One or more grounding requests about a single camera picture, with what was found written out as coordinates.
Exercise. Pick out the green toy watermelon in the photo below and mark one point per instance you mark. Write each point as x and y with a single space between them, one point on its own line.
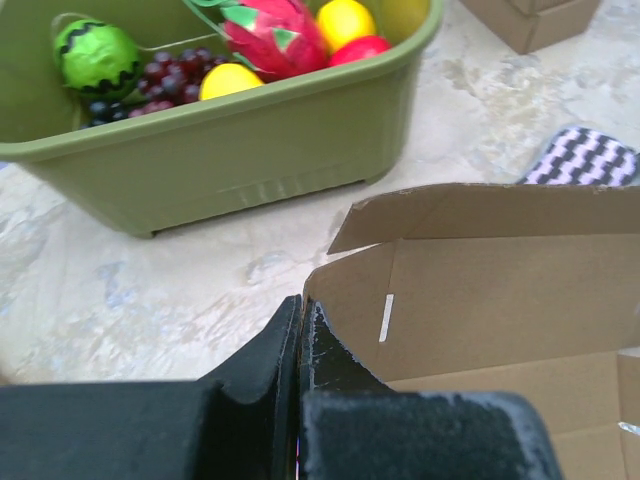
97 60

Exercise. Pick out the purple black striped cloth pad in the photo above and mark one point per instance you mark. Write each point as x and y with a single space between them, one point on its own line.
581 156

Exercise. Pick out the yellow orange toy mango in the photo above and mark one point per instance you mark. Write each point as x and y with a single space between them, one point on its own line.
342 21

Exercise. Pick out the red toy apple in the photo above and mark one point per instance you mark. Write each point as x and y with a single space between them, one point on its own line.
359 49

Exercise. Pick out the red toy dragon fruit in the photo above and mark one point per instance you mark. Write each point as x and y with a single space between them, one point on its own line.
276 39

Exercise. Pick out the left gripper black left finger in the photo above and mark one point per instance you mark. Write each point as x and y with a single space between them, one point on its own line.
237 422

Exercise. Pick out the dark red toy grapes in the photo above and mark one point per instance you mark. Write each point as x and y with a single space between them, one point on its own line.
169 81

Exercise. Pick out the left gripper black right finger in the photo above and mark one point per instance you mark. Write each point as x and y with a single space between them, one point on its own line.
353 426

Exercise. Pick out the stacked brown cardboard boxes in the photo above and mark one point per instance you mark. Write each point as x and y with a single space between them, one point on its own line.
528 26

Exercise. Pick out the brown cardboard box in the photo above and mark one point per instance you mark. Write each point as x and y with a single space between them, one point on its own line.
528 289

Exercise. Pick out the olive green plastic basin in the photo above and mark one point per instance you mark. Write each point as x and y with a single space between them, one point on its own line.
309 133

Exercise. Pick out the dark blue toy grapes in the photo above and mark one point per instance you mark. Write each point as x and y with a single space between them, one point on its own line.
102 112

